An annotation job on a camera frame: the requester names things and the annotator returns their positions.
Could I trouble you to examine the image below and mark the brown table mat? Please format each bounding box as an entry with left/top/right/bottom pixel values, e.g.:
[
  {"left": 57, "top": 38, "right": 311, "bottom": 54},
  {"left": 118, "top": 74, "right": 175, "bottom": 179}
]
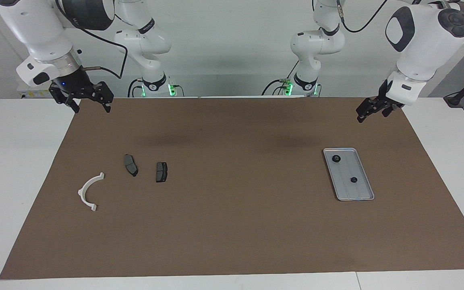
[{"left": 0, "top": 97, "right": 464, "bottom": 280}]

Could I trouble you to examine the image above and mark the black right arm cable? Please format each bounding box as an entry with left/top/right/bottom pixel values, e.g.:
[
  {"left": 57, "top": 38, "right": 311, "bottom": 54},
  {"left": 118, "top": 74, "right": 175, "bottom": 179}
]
[{"left": 55, "top": 0, "right": 129, "bottom": 79}]

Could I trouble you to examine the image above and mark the black base power cable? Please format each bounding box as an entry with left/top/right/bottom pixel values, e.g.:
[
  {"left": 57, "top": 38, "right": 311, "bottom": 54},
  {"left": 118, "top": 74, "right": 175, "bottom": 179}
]
[
  {"left": 261, "top": 60, "right": 299, "bottom": 97},
  {"left": 127, "top": 78, "right": 186, "bottom": 98}
]

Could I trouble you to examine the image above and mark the white semicircular bracket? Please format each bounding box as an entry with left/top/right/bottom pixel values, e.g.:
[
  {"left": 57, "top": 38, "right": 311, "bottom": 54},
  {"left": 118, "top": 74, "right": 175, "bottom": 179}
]
[{"left": 78, "top": 172, "right": 106, "bottom": 213}]

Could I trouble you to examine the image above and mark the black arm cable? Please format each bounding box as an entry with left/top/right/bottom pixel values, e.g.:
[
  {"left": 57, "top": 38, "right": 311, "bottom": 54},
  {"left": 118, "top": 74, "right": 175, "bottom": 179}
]
[
  {"left": 335, "top": 0, "right": 389, "bottom": 34},
  {"left": 55, "top": 0, "right": 129, "bottom": 79}
]

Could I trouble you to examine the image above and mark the white wall power box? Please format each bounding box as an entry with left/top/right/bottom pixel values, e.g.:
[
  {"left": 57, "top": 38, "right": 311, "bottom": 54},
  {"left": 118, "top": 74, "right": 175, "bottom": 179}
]
[{"left": 18, "top": 87, "right": 55, "bottom": 99}]

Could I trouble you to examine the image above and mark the silver metal tray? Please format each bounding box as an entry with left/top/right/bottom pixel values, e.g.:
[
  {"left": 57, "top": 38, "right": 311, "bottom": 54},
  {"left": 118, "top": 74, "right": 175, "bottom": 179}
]
[{"left": 323, "top": 148, "right": 375, "bottom": 201}]

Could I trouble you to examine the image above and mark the short dark brake pad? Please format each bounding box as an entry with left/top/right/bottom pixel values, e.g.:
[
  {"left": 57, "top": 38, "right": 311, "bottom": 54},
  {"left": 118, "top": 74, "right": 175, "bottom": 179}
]
[{"left": 155, "top": 162, "right": 169, "bottom": 183}]

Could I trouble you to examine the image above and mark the long dark brake pad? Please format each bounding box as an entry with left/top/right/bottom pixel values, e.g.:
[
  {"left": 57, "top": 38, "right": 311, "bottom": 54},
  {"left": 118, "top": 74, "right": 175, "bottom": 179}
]
[{"left": 124, "top": 154, "right": 139, "bottom": 177}]

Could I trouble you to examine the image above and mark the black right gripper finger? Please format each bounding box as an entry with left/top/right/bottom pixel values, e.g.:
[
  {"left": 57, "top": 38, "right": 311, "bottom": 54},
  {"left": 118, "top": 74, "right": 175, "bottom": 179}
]
[
  {"left": 49, "top": 88, "right": 81, "bottom": 114},
  {"left": 90, "top": 82, "right": 114, "bottom": 114}
]

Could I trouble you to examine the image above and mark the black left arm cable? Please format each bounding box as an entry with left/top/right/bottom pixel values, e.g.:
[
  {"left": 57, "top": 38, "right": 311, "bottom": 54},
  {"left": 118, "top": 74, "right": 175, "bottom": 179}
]
[{"left": 335, "top": 0, "right": 389, "bottom": 34}]

